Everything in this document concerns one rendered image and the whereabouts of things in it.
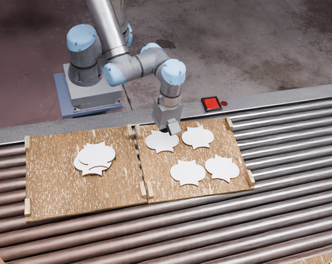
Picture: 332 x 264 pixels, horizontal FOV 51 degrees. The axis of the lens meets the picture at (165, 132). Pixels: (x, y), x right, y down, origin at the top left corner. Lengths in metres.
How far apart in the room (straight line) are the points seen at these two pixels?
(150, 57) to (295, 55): 2.64
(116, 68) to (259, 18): 3.02
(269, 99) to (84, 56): 0.87
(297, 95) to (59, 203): 1.19
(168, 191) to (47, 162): 0.46
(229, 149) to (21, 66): 2.15
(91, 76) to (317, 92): 1.09
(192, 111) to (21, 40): 2.18
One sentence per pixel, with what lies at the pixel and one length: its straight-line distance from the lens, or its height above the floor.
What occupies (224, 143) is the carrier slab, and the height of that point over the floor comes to 0.94.
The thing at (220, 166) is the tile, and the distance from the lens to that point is 1.38.
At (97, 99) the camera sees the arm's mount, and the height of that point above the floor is 0.93.
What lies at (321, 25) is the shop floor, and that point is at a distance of 4.24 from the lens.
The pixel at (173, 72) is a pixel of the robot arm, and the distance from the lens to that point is 1.09.
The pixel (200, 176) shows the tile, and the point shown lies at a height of 0.95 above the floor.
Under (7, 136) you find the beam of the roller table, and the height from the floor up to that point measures 0.91.
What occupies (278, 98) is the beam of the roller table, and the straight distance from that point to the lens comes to 1.76.
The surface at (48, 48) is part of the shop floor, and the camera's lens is 3.31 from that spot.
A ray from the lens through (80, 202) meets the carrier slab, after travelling 1.28.
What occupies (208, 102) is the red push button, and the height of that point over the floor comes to 0.93.
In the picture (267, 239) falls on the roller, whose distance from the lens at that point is 1.33.
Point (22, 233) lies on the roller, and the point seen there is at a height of 0.92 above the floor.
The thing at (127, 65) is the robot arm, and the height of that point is 1.32.
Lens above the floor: 2.08
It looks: 52 degrees down
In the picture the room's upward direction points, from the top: 10 degrees clockwise
